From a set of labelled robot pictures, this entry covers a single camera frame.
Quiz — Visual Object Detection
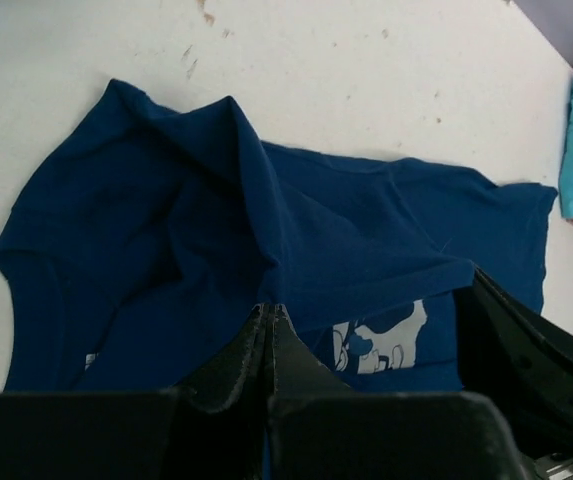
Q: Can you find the navy blue Mickey t-shirt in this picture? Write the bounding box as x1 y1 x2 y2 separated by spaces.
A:
0 80 557 392

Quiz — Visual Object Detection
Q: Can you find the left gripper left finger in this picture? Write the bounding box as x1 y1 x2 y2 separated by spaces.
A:
0 305 267 479

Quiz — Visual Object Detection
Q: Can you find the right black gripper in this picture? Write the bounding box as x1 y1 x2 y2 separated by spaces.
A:
454 270 573 457

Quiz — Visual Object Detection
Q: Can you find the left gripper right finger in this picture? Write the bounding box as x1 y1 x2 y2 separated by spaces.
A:
265 305 521 479

